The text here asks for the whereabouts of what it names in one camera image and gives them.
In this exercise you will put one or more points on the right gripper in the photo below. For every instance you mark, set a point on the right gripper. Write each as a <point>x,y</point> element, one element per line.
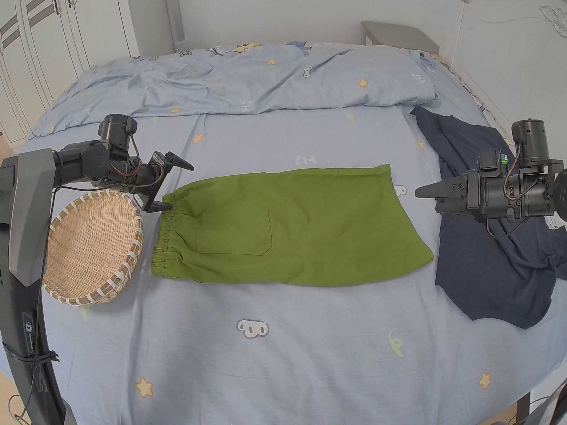
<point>500,197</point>

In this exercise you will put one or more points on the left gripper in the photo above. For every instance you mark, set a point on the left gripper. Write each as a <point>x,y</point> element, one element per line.
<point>148,182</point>

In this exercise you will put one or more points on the green shorts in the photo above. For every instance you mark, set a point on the green shorts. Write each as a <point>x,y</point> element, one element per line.
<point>310,224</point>

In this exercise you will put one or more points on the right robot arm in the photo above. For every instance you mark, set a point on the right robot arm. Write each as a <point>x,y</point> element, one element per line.
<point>531,140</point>

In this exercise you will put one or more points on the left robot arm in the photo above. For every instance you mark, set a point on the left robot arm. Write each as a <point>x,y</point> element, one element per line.
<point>22,219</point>

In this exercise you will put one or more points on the dark blue garment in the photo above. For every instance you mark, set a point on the dark blue garment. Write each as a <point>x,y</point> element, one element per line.
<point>487,272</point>

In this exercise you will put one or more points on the round woven basket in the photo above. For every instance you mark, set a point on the round woven basket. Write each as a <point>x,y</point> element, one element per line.
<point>88,246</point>

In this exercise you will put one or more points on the pale blue quilt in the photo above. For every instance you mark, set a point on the pale blue quilt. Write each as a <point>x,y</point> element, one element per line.
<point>265,82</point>

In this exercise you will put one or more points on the grey bedside table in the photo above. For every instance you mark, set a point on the grey bedside table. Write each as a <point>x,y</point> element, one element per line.
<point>398,36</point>

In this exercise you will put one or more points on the white wardrobe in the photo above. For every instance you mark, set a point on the white wardrobe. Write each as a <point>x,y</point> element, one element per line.
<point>66,38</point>

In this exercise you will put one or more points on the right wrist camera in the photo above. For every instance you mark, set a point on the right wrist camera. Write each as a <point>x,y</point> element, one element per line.
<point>489,162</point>

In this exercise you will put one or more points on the grey vertical wall pipe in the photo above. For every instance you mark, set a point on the grey vertical wall pipe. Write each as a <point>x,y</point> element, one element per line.
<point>175,7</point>

